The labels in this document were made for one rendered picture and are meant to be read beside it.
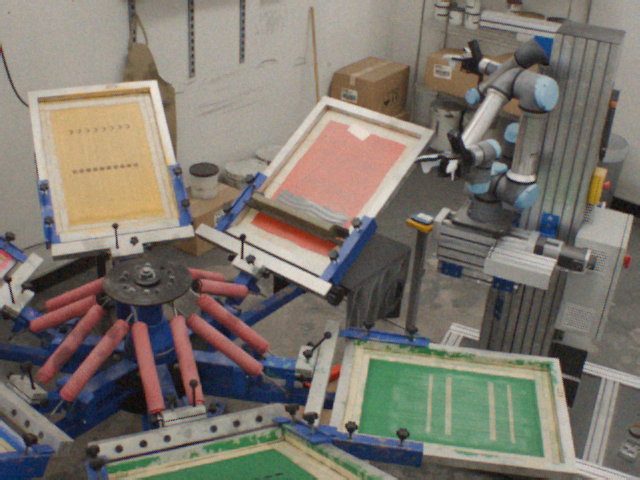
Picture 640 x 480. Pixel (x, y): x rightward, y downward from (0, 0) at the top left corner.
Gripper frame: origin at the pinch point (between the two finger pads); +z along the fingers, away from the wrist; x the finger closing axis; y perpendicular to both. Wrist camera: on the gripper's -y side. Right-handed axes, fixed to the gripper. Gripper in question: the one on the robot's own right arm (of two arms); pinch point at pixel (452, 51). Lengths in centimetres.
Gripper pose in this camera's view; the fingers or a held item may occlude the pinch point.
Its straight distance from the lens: 404.6
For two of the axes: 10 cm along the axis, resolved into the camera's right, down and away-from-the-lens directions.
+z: -6.4, -4.1, 6.5
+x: 7.7, -3.9, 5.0
